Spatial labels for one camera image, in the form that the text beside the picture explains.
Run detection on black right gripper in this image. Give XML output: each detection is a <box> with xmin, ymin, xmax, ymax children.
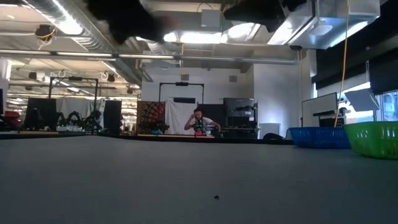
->
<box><xmin>223</xmin><ymin>0</ymin><xmax>307</xmax><ymax>33</ymax></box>

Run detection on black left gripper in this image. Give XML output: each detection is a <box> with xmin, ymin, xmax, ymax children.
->
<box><xmin>85</xmin><ymin>0</ymin><xmax>175</xmax><ymax>44</ymax></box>

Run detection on gray ceiling box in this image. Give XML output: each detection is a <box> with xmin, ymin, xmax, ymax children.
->
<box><xmin>200</xmin><ymin>8</ymin><xmax>222</xmax><ymax>28</ymax></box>

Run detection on ceiling light panel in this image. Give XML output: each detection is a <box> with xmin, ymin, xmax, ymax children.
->
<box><xmin>163</xmin><ymin>30</ymin><xmax>225</xmax><ymax>45</ymax></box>

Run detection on long ceiling pipe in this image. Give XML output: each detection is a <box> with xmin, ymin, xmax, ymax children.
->
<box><xmin>0</xmin><ymin>49</ymin><xmax>299</xmax><ymax>65</ymax></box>

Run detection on black backdrop stand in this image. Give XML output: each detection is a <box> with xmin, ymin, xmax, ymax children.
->
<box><xmin>158</xmin><ymin>82</ymin><xmax>205</xmax><ymax>105</ymax></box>

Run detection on white hanging cloth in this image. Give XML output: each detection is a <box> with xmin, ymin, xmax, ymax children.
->
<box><xmin>164</xmin><ymin>98</ymin><xmax>198</xmax><ymax>135</ymax></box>

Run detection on patterned hanging cloth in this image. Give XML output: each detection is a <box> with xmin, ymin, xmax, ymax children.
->
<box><xmin>136</xmin><ymin>100</ymin><xmax>166</xmax><ymax>135</ymax></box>

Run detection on person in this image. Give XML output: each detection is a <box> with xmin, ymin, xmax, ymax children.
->
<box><xmin>183</xmin><ymin>108</ymin><xmax>221</xmax><ymax>137</ymax></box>

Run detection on black upright panel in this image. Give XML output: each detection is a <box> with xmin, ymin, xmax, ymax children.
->
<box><xmin>103</xmin><ymin>99</ymin><xmax>123</xmax><ymax>137</ymax></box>

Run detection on gadget with green lights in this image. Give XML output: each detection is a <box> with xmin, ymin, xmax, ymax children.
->
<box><xmin>193</xmin><ymin>118</ymin><xmax>206</xmax><ymax>137</ymax></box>

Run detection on white bin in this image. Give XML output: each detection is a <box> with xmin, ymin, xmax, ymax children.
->
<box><xmin>259</xmin><ymin>122</ymin><xmax>281</xmax><ymax>139</ymax></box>

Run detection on whiteboard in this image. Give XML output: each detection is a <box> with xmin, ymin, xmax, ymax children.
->
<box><xmin>300</xmin><ymin>91</ymin><xmax>339</xmax><ymax>128</ymax></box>

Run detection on black background robot arms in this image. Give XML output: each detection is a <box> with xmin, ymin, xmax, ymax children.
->
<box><xmin>57</xmin><ymin>110</ymin><xmax>103</xmax><ymax>132</ymax></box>

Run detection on black standing desk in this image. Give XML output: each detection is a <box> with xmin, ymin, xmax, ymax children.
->
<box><xmin>312</xmin><ymin>107</ymin><xmax>351</xmax><ymax>128</ymax></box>

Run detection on blue plastic basket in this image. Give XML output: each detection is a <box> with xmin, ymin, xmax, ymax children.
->
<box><xmin>289</xmin><ymin>126</ymin><xmax>351</xmax><ymax>149</ymax></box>

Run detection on black monitor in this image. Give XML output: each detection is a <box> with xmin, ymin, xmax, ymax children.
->
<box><xmin>24</xmin><ymin>97</ymin><xmax>58</xmax><ymax>129</ymax></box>

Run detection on gray tilted panel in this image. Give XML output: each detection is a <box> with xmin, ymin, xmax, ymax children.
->
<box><xmin>343</xmin><ymin>88</ymin><xmax>381</xmax><ymax>112</ymax></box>

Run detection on gray table mat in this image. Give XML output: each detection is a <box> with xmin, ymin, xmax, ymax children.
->
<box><xmin>0</xmin><ymin>136</ymin><xmax>398</xmax><ymax>224</ymax></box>

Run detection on red object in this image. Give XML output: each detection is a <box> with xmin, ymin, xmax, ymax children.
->
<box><xmin>2</xmin><ymin>111</ymin><xmax>21</xmax><ymax>126</ymax></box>

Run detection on green plastic basket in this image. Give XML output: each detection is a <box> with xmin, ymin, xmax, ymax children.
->
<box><xmin>343</xmin><ymin>121</ymin><xmax>398</xmax><ymax>160</ymax></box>

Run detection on rectangular silver duct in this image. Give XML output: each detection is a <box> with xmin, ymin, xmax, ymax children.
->
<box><xmin>267</xmin><ymin>0</ymin><xmax>382</xmax><ymax>50</ymax></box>

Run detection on yellow hanging cable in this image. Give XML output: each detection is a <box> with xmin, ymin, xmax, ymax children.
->
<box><xmin>333</xmin><ymin>0</ymin><xmax>351</xmax><ymax>128</ymax></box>

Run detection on yellow cable reel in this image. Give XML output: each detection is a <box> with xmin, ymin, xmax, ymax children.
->
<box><xmin>34</xmin><ymin>24</ymin><xmax>56</xmax><ymax>42</ymax></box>

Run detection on black stand frame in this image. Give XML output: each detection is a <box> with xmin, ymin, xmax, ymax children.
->
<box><xmin>48</xmin><ymin>76</ymin><xmax>100</xmax><ymax>131</ymax></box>

